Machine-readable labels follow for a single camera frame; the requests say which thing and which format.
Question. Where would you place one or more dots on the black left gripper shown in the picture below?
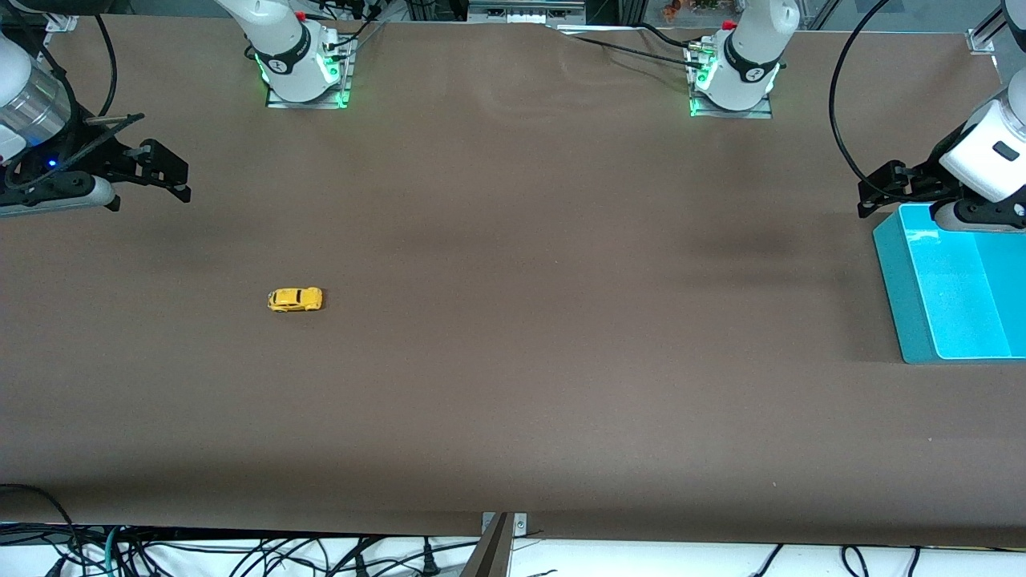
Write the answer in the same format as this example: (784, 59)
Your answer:
(919, 181)

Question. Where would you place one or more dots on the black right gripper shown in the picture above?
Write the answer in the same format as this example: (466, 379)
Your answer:
(94, 157)

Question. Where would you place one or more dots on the yellow beetle toy car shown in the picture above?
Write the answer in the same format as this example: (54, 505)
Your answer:
(295, 299)

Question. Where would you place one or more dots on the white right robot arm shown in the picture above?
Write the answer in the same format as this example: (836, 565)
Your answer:
(280, 32)

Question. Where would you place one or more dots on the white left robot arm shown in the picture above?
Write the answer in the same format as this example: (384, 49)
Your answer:
(753, 40)

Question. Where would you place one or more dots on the teal plastic bin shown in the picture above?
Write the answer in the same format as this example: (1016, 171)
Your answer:
(906, 304)

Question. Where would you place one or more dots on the orange background object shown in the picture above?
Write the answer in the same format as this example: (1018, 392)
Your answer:
(673, 8)

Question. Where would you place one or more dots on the black power plug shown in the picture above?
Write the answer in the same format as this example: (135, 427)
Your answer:
(429, 561)
(361, 565)

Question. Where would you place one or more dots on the dark slanted beam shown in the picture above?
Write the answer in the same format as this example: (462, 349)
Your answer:
(489, 557)

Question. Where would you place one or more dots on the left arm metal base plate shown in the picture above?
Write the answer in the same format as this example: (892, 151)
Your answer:
(761, 112)

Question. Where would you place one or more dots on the metal table corner bracket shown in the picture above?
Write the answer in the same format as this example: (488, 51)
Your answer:
(62, 22)
(982, 42)

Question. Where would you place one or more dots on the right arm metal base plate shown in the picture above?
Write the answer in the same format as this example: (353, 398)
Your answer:
(341, 80)

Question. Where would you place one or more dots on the grey aluminium frame equipment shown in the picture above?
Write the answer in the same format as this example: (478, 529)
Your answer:
(525, 10)

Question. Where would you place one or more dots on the small metal table bracket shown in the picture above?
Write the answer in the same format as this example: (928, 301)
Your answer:
(521, 525)

